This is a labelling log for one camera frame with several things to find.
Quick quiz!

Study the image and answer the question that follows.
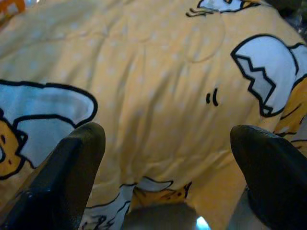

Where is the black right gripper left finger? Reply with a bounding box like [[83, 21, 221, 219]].
[[0, 121, 106, 230]]

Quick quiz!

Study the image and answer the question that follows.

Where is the orange juice bottle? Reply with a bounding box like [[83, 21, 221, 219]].
[[0, 0, 26, 15]]

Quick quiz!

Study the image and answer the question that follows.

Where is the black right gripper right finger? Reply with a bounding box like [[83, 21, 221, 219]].
[[230, 124, 307, 230]]

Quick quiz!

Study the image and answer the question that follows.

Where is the yellow cartoon egg blanket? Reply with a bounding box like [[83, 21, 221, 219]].
[[0, 0, 307, 230]]

